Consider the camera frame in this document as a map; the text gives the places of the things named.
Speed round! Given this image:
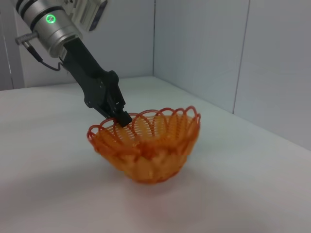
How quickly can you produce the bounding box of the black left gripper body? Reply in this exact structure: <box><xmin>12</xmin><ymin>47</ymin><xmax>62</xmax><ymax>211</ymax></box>
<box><xmin>59</xmin><ymin>37</ymin><xmax>126</xmax><ymax>115</ymax></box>

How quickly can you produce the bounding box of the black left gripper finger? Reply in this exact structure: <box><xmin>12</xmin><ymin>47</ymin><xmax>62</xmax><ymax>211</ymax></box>
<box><xmin>93</xmin><ymin>102</ymin><xmax>114</xmax><ymax>120</ymax></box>
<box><xmin>106</xmin><ymin>96</ymin><xmax>133</xmax><ymax>128</ymax></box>

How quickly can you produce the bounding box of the orange wire basket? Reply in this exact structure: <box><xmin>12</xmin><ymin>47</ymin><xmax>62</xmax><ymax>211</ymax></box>
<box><xmin>86</xmin><ymin>104</ymin><xmax>202</xmax><ymax>186</ymax></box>

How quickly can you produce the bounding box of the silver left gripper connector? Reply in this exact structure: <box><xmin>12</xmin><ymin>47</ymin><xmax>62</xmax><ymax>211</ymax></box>
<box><xmin>15</xmin><ymin>32</ymin><xmax>39</xmax><ymax>46</ymax></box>

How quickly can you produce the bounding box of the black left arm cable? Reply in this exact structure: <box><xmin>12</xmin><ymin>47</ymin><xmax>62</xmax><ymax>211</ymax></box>
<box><xmin>26</xmin><ymin>44</ymin><xmax>67</xmax><ymax>72</ymax></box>

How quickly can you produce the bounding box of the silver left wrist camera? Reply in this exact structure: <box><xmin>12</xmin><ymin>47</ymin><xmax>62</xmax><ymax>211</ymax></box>
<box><xmin>63</xmin><ymin>0</ymin><xmax>109</xmax><ymax>33</ymax></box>

